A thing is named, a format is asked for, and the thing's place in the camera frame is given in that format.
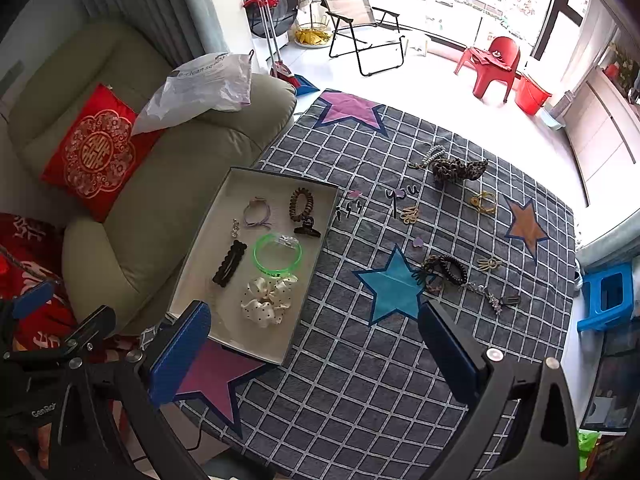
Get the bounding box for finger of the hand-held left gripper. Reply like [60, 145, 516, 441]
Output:
[65, 305, 117, 358]
[9, 280, 57, 322]

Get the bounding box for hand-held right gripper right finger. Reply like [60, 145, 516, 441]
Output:
[417, 301, 581, 480]

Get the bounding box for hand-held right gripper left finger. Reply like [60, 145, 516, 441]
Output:
[55, 301, 212, 480]

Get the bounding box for white shallow box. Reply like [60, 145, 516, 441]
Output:
[165, 166, 342, 367]

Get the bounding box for black beaded hair clip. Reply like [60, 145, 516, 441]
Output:
[212, 240, 248, 287]

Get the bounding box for green transparent bracelet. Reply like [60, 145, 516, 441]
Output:
[253, 232, 304, 279]

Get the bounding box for purple hair tie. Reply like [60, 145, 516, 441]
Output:
[243, 196, 276, 228]

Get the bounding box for brown coil hair tie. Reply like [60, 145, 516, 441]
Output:
[287, 187, 315, 221]

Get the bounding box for cream polka-dot scrunchie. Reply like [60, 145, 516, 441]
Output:
[240, 274, 299, 328]

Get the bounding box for grey checked star mat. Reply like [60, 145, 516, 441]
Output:
[140, 89, 577, 480]

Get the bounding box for beige sofa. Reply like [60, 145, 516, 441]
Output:
[0, 20, 298, 336]

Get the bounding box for blue plastic stool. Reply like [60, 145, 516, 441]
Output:
[577, 262, 636, 333]

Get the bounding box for red embroidered cushion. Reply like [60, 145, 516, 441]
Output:
[40, 83, 166, 223]

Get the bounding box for green snack packet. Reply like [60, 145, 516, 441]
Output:
[577, 430, 601, 471]

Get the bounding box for dark storage bin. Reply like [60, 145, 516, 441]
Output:
[582, 330, 640, 433]

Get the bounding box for leopard print scrunchie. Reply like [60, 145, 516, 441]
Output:
[432, 156, 489, 184]

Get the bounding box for pale blue basin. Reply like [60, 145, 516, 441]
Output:
[537, 105, 568, 131]

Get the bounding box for white plastic bag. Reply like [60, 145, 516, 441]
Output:
[131, 52, 253, 136]

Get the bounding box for red bucket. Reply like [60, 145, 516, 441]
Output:
[515, 74, 553, 115]

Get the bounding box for beige low cabinet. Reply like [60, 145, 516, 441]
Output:
[565, 67, 640, 206]

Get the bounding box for blue dustpan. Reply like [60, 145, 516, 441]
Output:
[292, 74, 321, 96]

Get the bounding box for red plastic chair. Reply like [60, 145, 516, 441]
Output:
[454, 36, 522, 103]

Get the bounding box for grey curtain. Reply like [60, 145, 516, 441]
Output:
[65, 0, 221, 61]

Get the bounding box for potted plant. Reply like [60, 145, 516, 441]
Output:
[602, 42, 640, 96]

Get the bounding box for front-load washing machine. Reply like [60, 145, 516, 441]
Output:
[235, 0, 302, 41]

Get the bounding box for black folding chair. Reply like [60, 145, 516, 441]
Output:
[320, 0, 407, 77]

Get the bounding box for silver keychain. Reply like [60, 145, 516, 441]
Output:
[470, 282, 503, 317]

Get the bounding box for black coil hair tie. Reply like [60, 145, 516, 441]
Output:
[434, 255, 469, 284]

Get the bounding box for red handled mop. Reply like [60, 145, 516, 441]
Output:
[257, 0, 296, 81]

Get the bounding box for wire basket yellow contents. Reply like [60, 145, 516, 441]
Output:
[292, 17, 333, 50]

